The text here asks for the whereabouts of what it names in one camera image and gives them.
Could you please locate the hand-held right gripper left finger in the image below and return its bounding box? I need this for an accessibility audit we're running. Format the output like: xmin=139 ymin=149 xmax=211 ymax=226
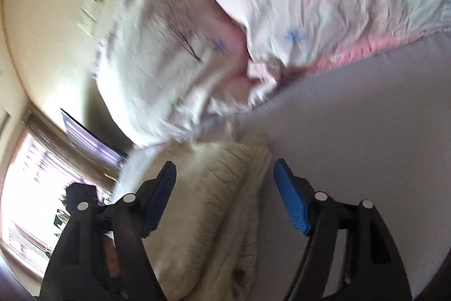
xmin=39 ymin=161 xmax=177 ymax=301

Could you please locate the lavender bed sheet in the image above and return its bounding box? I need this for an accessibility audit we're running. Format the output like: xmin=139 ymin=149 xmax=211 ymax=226
xmin=121 ymin=28 xmax=451 ymax=301

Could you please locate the window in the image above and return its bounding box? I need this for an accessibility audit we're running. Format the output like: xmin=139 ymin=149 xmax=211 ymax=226
xmin=2 ymin=130 xmax=101 ymax=264

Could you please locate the wall light switch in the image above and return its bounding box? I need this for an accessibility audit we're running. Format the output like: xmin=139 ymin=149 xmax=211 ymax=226
xmin=78 ymin=1 xmax=103 ymax=37

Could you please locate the cream knitted sweater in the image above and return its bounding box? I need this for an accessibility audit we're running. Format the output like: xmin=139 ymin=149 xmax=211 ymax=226
xmin=118 ymin=133 xmax=272 ymax=301

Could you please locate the television screen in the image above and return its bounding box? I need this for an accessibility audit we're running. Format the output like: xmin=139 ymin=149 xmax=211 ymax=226
xmin=60 ymin=107 xmax=128 ymax=169

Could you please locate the pink blanket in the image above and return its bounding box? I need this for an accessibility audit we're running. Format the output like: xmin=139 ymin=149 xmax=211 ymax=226
xmin=211 ymin=10 xmax=432 ymax=104

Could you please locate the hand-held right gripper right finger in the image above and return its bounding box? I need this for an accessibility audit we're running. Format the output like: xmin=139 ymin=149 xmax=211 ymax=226
xmin=273 ymin=159 xmax=413 ymax=301

